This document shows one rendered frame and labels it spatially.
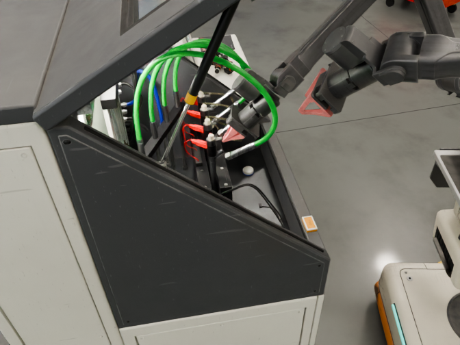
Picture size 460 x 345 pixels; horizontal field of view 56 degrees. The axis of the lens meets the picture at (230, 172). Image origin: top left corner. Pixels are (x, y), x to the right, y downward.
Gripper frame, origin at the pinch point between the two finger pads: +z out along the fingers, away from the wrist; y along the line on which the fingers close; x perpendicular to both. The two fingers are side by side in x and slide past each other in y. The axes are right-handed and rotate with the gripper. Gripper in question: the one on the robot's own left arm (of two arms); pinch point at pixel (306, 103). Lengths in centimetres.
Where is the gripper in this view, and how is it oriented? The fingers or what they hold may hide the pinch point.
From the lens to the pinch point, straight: 100.4
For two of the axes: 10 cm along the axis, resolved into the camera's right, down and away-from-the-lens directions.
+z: -5.6, 2.5, 7.9
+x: 7.3, 6.0, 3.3
